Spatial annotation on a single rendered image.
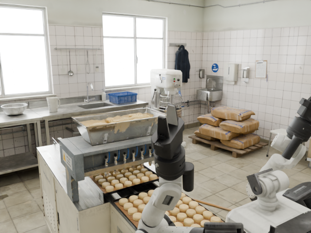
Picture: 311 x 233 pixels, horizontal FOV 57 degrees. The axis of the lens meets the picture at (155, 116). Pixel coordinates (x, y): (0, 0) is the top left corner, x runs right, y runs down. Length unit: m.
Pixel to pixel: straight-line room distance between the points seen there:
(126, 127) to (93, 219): 0.57
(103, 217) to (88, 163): 0.34
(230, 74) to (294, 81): 1.23
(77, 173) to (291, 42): 4.37
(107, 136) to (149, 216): 0.83
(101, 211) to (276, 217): 1.11
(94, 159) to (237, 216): 1.02
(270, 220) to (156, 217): 0.35
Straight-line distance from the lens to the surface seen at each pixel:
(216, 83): 6.22
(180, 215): 1.52
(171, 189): 0.83
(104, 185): 1.83
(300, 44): 5.25
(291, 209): 1.05
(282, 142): 1.25
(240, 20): 5.91
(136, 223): 1.50
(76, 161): 1.63
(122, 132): 1.75
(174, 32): 5.96
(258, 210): 1.01
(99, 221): 1.85
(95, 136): 1.68
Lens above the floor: 1.73
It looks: 13 degrees down
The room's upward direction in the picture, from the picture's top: straight up
